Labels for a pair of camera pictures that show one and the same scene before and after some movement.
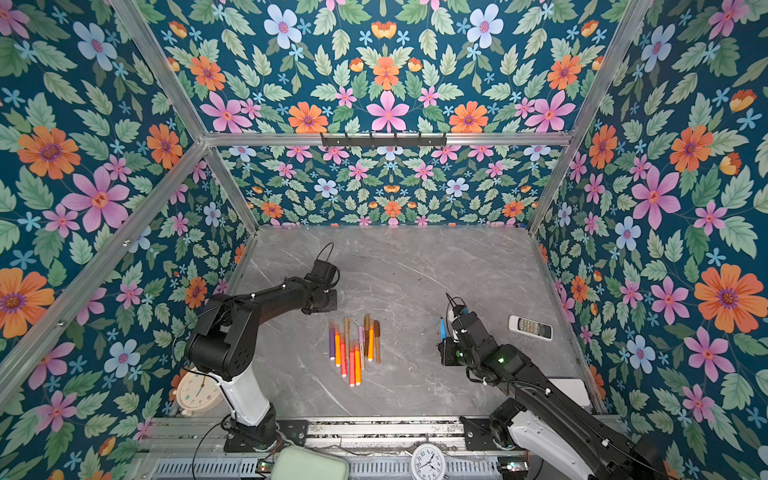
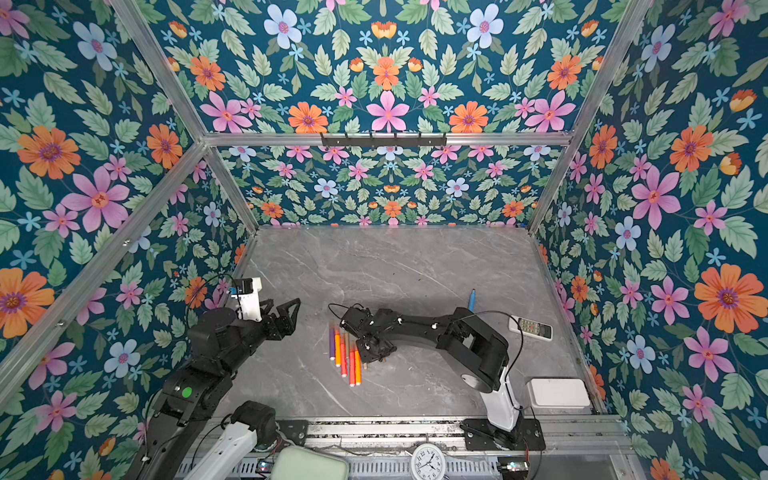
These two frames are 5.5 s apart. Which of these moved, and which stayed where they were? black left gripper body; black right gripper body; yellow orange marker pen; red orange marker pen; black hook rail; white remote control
Moved: black left gripper body; black right gripper body
Stayed: black hook rail; yellow orange marker pen; white remote control; red orange marker pen
